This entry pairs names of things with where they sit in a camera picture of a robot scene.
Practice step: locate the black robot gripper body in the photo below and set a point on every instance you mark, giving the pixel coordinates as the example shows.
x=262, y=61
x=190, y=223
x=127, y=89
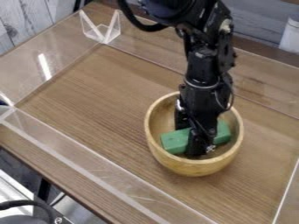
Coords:
x=206, y=100

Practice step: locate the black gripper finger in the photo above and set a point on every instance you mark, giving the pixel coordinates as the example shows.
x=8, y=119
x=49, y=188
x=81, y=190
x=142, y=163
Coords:
x=181, y=115
x=201, y=140

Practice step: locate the brown wooden bowl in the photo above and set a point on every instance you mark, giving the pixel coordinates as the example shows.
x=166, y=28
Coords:
x=159, y=122

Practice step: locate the green rectangular block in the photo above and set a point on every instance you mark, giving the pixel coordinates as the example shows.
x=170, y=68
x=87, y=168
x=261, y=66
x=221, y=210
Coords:
x=175, y=140

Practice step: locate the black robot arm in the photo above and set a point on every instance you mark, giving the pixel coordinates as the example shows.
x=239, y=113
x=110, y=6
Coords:
x=203, y=23

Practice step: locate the white cylindrical container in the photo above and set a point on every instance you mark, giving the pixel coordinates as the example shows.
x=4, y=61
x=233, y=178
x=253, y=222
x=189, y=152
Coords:
x=290, y=38

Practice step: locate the black table leg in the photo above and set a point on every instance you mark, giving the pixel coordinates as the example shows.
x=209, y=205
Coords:
x=45, y=190

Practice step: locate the clear acrylic front wall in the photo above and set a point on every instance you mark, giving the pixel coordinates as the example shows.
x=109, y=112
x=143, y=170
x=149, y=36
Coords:
x=113, y=192

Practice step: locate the clear acrylic corner bracket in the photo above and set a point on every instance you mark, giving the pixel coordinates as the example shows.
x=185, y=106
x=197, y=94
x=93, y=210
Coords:
x=103, y=33

